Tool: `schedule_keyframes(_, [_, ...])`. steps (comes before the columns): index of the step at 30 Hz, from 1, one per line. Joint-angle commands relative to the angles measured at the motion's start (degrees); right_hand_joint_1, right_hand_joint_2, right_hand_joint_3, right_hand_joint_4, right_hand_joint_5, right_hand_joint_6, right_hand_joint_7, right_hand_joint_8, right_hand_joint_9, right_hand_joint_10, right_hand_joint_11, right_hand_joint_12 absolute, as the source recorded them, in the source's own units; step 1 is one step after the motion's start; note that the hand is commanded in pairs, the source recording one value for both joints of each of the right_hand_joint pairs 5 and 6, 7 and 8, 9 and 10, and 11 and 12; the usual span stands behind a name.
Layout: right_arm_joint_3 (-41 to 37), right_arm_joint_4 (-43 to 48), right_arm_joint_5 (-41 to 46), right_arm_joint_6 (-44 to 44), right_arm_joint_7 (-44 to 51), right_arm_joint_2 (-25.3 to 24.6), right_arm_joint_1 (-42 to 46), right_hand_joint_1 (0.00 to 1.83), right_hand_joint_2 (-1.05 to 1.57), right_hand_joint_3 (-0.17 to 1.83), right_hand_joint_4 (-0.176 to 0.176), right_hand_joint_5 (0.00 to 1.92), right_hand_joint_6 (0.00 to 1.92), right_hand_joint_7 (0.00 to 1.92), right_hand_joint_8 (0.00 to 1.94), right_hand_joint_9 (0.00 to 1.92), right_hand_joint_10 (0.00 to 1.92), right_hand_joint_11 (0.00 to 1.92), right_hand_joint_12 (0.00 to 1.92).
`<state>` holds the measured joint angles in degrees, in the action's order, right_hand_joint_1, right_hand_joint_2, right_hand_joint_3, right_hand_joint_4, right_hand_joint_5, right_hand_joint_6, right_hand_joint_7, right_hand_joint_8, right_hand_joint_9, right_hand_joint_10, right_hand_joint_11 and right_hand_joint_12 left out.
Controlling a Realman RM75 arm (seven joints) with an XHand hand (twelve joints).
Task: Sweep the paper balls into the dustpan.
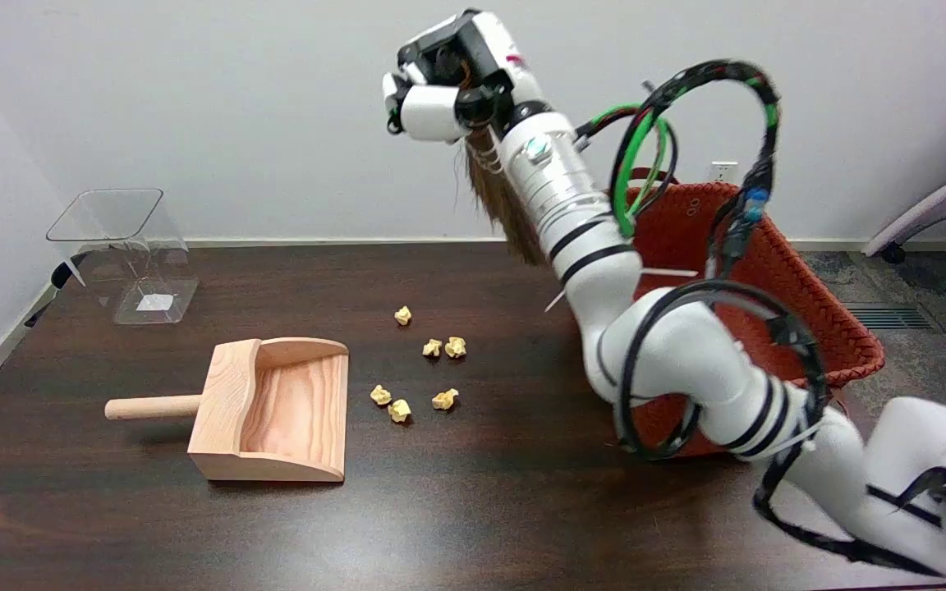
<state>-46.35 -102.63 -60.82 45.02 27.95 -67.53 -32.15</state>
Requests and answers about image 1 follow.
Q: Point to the red woven basket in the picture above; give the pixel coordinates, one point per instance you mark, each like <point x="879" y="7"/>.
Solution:
<point x="810" y="304"/>

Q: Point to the brown bristle hand broom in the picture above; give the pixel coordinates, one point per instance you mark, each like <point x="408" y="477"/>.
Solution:
<point x="485" y="193"/>

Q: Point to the wooden dustpan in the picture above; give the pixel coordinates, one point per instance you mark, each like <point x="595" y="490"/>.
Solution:
<point x="292" y="410"/>

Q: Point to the clear plastic container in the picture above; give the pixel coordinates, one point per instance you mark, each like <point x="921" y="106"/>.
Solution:
<point x="124" y="246"/>

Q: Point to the white wall outlet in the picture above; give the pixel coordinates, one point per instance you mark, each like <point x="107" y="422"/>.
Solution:
<point x="723" y="171"/>

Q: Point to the metal floor vent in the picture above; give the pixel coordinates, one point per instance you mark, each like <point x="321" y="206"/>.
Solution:
<point x="888" y="316"/>

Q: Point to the black object behind table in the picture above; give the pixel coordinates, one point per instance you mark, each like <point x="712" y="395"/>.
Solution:
<point x="61" y="275"/>

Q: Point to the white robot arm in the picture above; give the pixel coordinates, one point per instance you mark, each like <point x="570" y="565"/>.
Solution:
<point x="686" y="353"/>

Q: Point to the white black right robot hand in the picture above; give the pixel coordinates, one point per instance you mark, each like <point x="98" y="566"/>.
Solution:
<point x="489" y="57"/>

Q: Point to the office chair base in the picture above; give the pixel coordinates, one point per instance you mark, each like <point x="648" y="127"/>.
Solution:
<point x="933" y="201"/>

